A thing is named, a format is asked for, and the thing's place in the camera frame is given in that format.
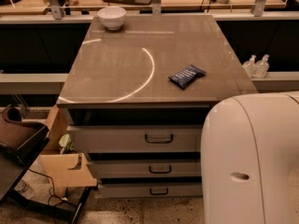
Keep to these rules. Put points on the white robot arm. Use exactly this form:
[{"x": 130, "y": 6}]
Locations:
[{"x": 249, "y": 146}]

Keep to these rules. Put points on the grey drawer cabinet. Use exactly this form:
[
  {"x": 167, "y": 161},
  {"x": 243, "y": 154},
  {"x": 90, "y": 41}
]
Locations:
[{"x": 121, "y": 78}]

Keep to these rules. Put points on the dark blue snack packet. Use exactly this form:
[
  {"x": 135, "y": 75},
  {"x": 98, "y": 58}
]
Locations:
[{"x": 187, "y": 76}]

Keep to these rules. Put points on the top grey drawer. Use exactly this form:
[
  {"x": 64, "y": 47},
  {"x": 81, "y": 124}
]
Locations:
[{"x": 136, "y": 139}]

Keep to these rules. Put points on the grey drawer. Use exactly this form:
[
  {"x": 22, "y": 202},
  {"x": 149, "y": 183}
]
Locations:
[
  {"x": 136, "y": 139},
  {"x": 144, "y": 168},
  {"x": 150, "y": 190}
]

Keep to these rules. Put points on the middle grey drawer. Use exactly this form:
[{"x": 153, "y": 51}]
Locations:
[{"x": 144, "y": 168}]

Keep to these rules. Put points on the green white small packet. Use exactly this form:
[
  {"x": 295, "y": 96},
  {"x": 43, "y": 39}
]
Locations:
[{"x": 66, "y": 143}]

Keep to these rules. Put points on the bottom grey drawer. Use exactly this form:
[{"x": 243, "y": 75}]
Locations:
[{"x": 150, "y": 190}]

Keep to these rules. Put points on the white ceramic bowl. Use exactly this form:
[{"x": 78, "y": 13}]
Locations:
[{"x": 112, "y": 18}]

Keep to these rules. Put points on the left clear pump bottle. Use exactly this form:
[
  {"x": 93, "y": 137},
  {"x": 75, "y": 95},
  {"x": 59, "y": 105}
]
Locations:
[{"x": 248, "y": 65}]

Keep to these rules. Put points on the clear pump bottle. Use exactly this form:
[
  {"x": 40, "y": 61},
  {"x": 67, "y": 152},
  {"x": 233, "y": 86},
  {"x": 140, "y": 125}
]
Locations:
[
  {"x": 248, "y": 65},
  {"x": 261, "y": 67}
]

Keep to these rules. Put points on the beige cardboard piece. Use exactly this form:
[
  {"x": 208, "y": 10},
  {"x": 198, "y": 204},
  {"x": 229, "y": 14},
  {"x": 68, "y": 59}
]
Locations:
[{"x": 67, "y": 170}]

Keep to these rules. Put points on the right clear pump bottle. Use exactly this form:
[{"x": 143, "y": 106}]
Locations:
[{"x": 261, "y": 67}]

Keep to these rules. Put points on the dark brown tray cart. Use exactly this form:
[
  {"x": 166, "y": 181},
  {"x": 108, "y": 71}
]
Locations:
[{"x": 20, "y": 144}]

